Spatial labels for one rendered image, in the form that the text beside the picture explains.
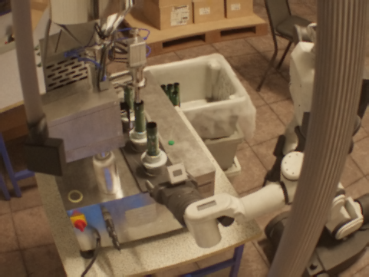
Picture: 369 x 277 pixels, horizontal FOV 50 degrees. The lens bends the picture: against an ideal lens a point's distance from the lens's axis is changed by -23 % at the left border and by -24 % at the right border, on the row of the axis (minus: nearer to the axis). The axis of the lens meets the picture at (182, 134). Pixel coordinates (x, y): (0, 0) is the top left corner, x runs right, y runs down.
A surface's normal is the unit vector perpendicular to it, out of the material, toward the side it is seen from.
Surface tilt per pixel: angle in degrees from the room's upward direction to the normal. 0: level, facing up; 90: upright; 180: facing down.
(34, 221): 0
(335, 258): 0
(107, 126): 90
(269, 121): 0
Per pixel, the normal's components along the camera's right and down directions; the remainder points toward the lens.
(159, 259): -0.02, -0.76
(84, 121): 0.38, 0.59
